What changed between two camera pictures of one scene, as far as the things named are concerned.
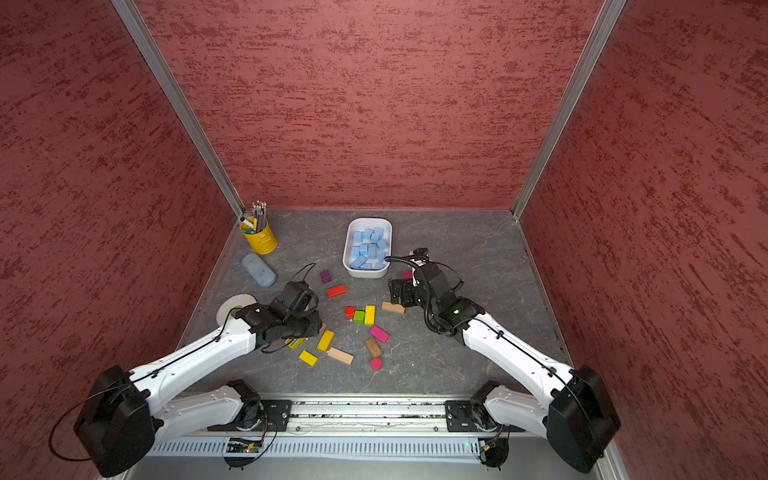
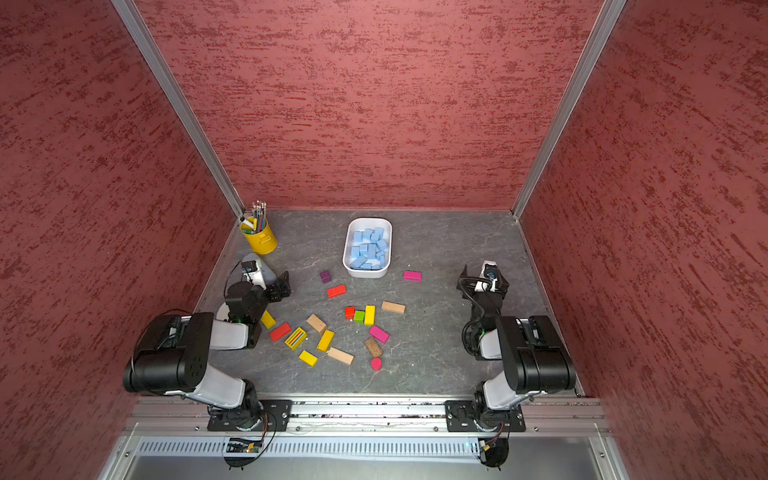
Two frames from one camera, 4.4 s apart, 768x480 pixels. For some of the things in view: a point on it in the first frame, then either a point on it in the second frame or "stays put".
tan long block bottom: x=341 y=355 stays put
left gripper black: x=314 y=325 -> x=285 y=287
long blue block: x=358 y=262 stays put
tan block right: x=394 y=308 stays put
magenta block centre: x=378 y=333 stays put
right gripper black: x=395 y=289 -> x=469 y=286
